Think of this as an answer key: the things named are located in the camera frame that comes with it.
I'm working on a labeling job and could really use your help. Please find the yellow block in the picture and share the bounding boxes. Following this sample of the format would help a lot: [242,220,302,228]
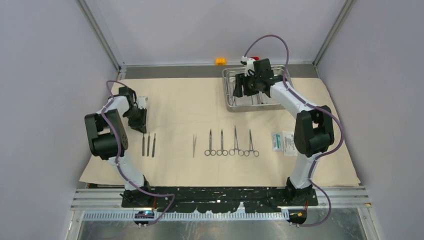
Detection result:
[214,58,227,66]

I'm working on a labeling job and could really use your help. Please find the long steel needle holder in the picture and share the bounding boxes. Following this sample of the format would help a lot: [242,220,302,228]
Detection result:
[228,126,245,157]

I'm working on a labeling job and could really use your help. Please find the steel scalpel handle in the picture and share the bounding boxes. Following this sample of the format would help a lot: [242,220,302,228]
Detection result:
[151,133,156,158]
[146,132,151,157]
[141,133,145,157]

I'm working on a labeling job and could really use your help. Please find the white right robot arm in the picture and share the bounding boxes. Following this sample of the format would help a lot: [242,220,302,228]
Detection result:
[232,56,335,205]

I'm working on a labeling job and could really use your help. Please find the green white sterile packet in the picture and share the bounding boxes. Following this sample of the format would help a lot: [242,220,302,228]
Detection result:
[271,132,284,152]

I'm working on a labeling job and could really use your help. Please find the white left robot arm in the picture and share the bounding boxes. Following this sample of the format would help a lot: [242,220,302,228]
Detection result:
[84,86,154,207]

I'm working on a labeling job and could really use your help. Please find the steel tweezers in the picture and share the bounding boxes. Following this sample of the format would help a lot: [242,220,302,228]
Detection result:
[192,134,197,158]

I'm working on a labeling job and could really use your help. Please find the steel forceps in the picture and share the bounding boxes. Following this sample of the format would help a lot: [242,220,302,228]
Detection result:
[227,87,236,107]

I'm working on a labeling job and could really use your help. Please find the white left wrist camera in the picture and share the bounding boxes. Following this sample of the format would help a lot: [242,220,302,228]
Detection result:
[136,96,148,110]

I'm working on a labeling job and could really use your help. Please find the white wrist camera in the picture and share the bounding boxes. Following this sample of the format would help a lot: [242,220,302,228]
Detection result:
[240,56,257,77]
[136,96,148,110]

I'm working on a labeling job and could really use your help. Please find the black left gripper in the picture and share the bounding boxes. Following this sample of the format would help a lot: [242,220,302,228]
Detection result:
[123,106,147,134]

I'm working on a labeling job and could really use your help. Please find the steel hemostat clamp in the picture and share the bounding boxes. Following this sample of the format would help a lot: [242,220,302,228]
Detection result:
[243,130,260,157]

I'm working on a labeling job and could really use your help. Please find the curved steel scissors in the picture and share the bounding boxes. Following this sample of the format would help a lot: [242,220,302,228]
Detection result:
[204,129,217,157]

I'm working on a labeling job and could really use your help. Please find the cream cloth wrap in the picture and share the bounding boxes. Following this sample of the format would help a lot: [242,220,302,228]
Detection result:
[78,77,361,188]

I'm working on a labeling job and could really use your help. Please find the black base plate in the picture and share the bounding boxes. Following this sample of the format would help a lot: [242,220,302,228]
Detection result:
[120,186,318,214]

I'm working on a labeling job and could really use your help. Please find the steel mesh instrument tray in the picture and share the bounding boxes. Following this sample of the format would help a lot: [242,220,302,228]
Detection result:
[222,67,284,113]

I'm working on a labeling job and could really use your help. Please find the straight steel scissors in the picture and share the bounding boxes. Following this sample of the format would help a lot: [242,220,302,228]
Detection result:
[216,130,229,156]

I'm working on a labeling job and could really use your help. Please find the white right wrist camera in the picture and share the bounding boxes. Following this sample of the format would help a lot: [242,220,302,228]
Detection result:
[240,56,257,77]

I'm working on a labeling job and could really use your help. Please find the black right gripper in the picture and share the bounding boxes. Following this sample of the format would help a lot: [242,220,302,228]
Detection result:
[233,71,261,98]

